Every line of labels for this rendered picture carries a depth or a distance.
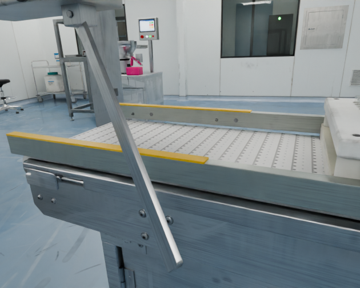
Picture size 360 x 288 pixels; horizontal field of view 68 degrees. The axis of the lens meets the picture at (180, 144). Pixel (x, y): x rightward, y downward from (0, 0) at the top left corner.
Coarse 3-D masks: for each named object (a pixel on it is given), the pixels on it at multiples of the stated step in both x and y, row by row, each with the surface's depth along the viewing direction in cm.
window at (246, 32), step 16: (224, 0) 498; (240, 0) 490; (256, 0) 483; (272, 0) 476; (288, 0) 469; (224, 16) 506; (240, 16) 499; (256, 16) 491; (272, 16) 484; (288, 16) 476; (224, 32) 516; (240, 32) 507; (256, 32) 500; (272, 32) 492; (288, 32) 485; (224, 48) 525; (240, 48) 517; (256, 48) 508; (272, 48) 500; (288, 48) 493
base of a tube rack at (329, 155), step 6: (324, 126) 45; (324, 132) 42; (330, 132) 42; (324, 138) 39; (330, 138) 39; (324, 144) 39; (330, 144) 37; (324, 150) 37; (330, 150) 34; (324, 156) 36; (330, 156) 33; (336, 156) 33; (324, 162) 35; (330, 162) 31; (324, 168) 34; (330, 168) 29; (330, 174) 28
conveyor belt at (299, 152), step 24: (144, 144) 47; (168, 144) 47; (192, 144) 46; (216, 144) 46; (240, 144) 46; (264, 144) 45; (288, 144) 45; (312, 144) 44; (288, 168) 36; (312, 168) 36; (216, 192) 32
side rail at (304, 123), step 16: (128, 112) 65; (144, 112) 63; (160, 112) 61; (176, 112) 59; (192, 112) 58; (208, 112) 56; (224, 112) 55; (256, 112) 52; (272, 112) 52; (256, 128) 53; (272, 128) 52; (288, 128) 50; (304, 128) 49; (320, 128) 48
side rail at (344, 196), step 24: (24, 144) 42; (48, 144) 39; (96, 168) 37; (120, 168) 35; (168, 168) 31; (192, 168) 30; (216, 168) 29; (240, 168) 28; (264, 168) 28; (240, 192) 28; (264, 192) 27; (288, 192) 26; (312, 192) 25; (336, 192) 24
